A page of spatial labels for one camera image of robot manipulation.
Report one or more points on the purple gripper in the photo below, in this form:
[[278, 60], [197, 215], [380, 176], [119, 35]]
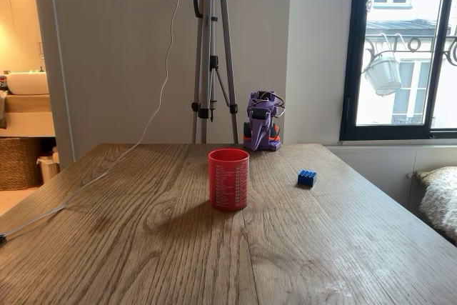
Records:
[[258, 127]]

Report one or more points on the blue toy brick block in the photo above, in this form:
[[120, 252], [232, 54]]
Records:
[[306, 179]]

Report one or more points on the purple robot arm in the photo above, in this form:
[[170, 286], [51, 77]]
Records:
[[262, 99]]

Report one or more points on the red printed cup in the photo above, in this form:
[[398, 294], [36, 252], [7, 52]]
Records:
[[228, 183]]

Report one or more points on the black orange table clamp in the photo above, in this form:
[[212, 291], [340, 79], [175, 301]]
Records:
[[246, 131], [274, 133]]

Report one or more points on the white hanging flower pot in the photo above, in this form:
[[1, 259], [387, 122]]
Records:
[[383, 73]]

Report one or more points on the black iron balcony railing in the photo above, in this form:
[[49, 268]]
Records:
[[414, 43]]

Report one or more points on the cream fur cushion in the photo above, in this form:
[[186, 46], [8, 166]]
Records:
[[441, 198]]

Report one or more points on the white paper bag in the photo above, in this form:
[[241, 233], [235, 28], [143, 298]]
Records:
[[48, 167]]

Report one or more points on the wooden bathroom vanity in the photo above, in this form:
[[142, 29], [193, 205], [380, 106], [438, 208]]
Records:
[[28, 105]]

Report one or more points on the white sink basin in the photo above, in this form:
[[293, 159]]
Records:
[[28, 83]]

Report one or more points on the brown wicker basket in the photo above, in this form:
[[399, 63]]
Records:
[[18, 162]]

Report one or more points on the silver camera tripod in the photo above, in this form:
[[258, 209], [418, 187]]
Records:
[[209, 51]]

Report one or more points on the black window frame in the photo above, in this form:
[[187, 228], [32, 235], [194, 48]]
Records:
[[351, 51]]

